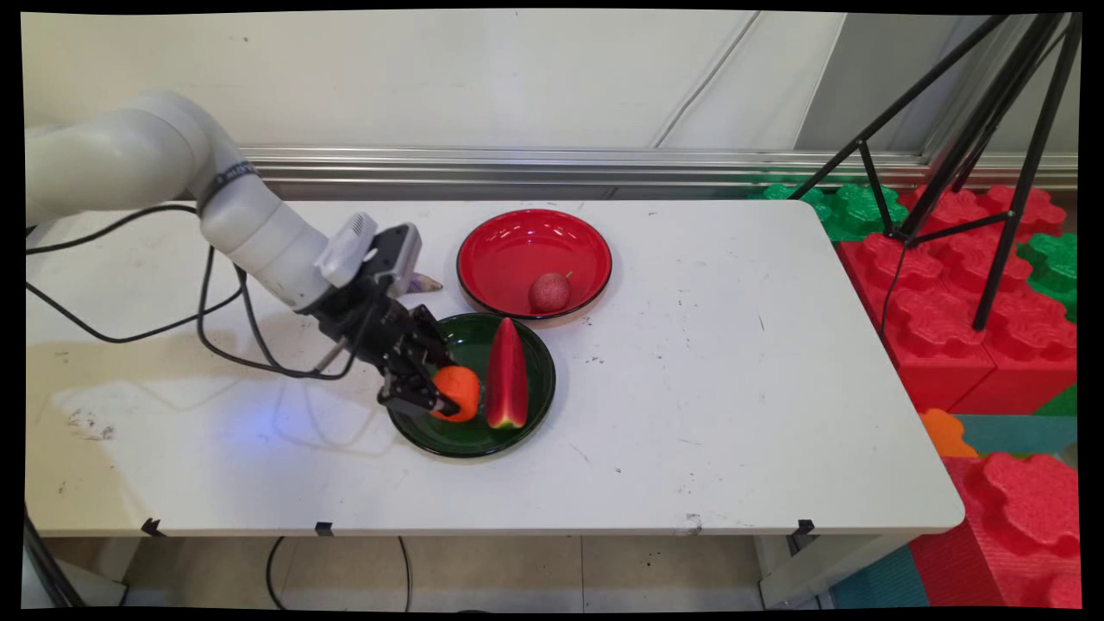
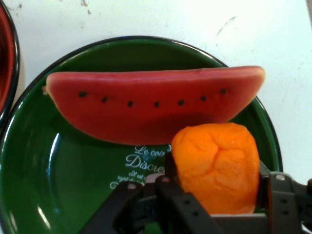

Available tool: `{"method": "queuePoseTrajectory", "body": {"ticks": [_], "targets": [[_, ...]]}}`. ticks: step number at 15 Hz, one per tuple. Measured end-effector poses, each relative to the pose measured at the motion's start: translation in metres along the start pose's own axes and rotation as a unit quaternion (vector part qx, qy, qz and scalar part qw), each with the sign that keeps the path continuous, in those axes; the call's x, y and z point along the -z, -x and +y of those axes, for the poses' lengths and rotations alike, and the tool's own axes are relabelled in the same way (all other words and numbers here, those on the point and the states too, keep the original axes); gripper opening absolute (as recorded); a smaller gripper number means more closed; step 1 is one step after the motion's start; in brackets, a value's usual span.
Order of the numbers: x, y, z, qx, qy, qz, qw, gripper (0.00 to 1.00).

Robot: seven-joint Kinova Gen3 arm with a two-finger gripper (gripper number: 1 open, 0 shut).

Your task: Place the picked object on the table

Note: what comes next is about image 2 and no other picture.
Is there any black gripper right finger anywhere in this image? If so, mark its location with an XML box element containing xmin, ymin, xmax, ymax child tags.
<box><xmin>257</xmin><ymin>159</ymin><xmax>312</xmax><ymax>234</ymax></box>

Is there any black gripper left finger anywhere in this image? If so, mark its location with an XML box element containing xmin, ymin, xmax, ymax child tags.
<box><xmin>80</xmin><ymin>152</ymin><xmax>224</xmax><ymax>234</ymax></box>

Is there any orange toy fruit piece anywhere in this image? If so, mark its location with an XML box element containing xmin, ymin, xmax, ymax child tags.
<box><xmin>171</xmin><ymin>122</ymin><xmax>261</xmax><ymax>215</ymax></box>

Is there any toy watermelon slice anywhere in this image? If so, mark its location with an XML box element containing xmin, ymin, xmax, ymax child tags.
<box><xmin>42</xmin><ymin>65</ymin><xmax>266</xmax><ymax>146</ymax></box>

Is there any dark green plate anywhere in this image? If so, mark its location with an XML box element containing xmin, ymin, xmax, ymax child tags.
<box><xmin>0</xmin><ymin>36</ymin><xmax>284</xmax><ymax>234</ymax></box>

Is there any red plate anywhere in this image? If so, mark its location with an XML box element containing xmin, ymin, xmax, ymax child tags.
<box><xmin>0</xmin><ymin>4</ymin><xmax>21</xmax><ymax>124</ymax></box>

